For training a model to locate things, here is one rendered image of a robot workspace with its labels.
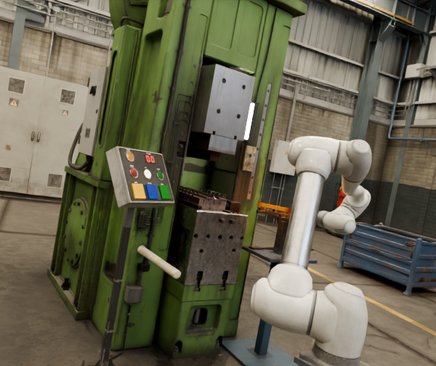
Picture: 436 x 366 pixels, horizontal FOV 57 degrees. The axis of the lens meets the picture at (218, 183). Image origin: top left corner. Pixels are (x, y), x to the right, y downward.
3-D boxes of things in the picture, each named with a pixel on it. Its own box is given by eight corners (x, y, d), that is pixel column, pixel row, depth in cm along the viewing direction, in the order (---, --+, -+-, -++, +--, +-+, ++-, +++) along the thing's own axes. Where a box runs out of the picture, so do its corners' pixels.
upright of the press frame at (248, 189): (237, 336, 291) (296, 15, 279) (206, 340, 276) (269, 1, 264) (204, 311, 327) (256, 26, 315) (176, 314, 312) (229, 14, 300)
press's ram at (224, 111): (254, 143, 256) (266, 80, 254) (203, 132, 234) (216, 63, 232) (217, 139, 291) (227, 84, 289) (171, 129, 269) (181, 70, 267)
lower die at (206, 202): (224, 211, 251) (227, 197, 251) (197, 208, 240) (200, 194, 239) (190, 199, 286) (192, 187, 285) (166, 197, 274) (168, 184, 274)
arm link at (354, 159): (368, 161, 170) (336, 155, 173) (378, 134, 155) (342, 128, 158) (365, 187, 164) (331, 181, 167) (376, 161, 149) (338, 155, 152)
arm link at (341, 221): (327, 234, 214) (342, 218, 218) (349, 241, 201) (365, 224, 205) (318, 219, 210) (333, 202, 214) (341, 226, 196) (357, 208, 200)
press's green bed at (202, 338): (221, 354, 259) (235, 283, 257) (170, 362, 238) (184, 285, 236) (180, 318, 305) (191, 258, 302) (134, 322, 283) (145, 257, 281)
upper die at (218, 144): (235, 155, 249) (237, 139, 249) (208, 149, 238) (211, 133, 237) (200, 149, 284) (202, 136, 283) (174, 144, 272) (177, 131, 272)
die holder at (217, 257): (235, 284, 257) (248, 215, 254) (184, 285, 235) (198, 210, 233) (192, 258, 303) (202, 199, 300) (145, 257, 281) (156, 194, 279)
